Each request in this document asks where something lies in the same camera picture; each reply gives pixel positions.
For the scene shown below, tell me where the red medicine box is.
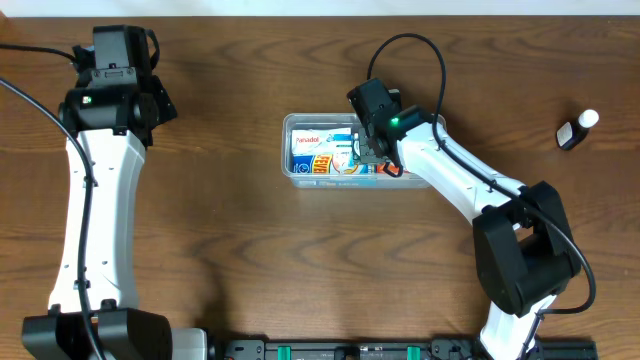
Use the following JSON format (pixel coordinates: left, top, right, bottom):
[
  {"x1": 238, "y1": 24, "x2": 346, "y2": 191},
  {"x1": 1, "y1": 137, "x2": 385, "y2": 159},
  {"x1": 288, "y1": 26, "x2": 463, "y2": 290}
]
[{"x1": 375, "y1": 162, "x2": 409, "y2": 175}]

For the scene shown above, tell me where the white Panadol caplets box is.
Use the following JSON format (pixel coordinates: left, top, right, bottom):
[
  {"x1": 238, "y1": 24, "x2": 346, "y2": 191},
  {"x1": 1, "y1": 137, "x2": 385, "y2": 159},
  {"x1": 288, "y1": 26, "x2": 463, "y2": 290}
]
[{"x1": 291, "y1": 127, "x2": 352, "y2": 155}]

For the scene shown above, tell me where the blue fever patch box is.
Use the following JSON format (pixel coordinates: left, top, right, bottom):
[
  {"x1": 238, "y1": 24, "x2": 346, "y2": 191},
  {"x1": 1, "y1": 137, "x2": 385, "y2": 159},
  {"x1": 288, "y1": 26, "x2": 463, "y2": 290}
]
[{"x1": 292, "y1": 151, "x2": 374, "y2": 175}]

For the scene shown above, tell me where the dark bottle white cap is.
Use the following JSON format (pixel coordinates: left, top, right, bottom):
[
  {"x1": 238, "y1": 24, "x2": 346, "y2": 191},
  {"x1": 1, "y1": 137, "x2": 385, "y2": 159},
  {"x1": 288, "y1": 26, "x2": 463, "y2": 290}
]
[{"x1": 556, "y1": 109, "x2": 599, "y2": 151}]

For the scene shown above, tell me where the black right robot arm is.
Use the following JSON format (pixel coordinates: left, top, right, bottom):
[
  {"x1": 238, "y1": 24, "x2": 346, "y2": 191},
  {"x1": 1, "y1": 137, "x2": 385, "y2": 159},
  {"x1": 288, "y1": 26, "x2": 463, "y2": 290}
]
[{"x1": 347, "y1": 79, "x2": 581, "y2": 359}]

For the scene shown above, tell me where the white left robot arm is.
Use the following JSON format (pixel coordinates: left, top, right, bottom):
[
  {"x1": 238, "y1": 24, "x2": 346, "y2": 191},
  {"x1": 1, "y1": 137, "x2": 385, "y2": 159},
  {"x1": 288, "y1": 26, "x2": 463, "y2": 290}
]
[{"x1": 22, "y1": 25, "x2": 209, "y2": 359}]

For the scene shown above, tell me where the clear plastic container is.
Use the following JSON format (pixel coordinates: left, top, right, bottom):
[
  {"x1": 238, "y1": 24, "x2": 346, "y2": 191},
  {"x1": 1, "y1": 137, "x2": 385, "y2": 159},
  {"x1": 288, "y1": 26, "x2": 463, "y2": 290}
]
[{"x1": 281, "y1": 113, "x2": 429, "y2": 189}]

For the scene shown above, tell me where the black mounting rail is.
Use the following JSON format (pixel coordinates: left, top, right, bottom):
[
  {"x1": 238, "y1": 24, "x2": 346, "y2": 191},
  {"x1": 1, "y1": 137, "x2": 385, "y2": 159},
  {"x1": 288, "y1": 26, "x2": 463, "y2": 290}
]
[{"x1": 206, "y1": 338, "x2": 599, "y2": 360}]

